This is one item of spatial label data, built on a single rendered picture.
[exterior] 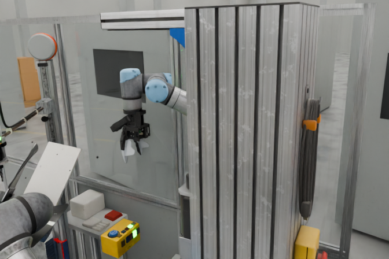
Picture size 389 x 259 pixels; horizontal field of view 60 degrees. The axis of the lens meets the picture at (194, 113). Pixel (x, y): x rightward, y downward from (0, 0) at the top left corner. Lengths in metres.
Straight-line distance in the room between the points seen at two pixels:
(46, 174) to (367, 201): 2.74
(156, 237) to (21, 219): 1.28
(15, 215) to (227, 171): 0.58
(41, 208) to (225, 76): 0.64
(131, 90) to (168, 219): 1.02
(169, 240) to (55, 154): 0.83
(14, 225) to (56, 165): 0.98
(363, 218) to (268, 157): 2.95
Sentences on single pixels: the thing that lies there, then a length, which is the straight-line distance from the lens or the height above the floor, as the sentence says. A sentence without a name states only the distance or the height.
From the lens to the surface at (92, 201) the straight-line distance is 2.22.
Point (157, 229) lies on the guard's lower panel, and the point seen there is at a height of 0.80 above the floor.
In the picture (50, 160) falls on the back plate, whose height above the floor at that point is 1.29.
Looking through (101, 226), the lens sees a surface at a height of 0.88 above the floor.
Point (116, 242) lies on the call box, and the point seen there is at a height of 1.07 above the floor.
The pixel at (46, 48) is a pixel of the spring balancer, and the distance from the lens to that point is 2.18.
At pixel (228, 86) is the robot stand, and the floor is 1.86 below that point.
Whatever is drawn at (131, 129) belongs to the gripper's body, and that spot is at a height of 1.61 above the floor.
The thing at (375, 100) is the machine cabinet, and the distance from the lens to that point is 3.26.
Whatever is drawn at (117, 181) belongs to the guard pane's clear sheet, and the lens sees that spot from 2.23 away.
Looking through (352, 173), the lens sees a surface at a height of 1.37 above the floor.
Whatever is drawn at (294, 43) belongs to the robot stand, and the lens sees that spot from 0.69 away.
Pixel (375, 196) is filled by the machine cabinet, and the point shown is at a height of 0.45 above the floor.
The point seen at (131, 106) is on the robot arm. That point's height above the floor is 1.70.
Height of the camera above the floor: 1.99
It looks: 15 degrees down
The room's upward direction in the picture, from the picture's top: 1 degrees counter-clockwise
